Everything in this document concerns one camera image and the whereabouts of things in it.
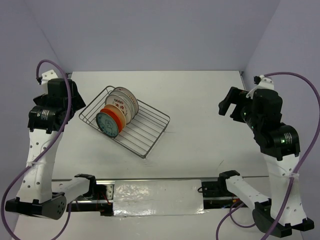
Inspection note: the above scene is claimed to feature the blue patterned small plate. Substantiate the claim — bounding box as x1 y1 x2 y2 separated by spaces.
95 112 119 138

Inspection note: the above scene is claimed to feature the orange plastic plate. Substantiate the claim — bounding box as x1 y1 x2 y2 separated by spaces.
100 106 124 133

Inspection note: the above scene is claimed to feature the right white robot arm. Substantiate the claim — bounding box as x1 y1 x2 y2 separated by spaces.
217 74 315 238

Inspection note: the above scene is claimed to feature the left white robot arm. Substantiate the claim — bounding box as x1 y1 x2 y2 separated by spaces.
4 70 98 220

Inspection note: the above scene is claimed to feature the white plate red lettering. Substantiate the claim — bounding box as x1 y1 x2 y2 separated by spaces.
105 93 132 125

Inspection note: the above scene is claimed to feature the cream peach plate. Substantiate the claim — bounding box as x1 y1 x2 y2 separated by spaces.
104 104 127 130

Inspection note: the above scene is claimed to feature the silver foil sheet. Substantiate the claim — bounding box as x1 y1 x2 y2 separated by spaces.
113 179 205 217

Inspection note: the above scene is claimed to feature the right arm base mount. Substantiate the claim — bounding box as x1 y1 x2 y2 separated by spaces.
197 178 240 210

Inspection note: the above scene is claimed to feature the grey wire dish rack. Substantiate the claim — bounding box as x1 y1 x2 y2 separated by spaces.
79 85 171 159

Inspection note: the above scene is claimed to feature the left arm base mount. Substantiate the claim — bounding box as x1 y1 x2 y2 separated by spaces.
70 182 115 217

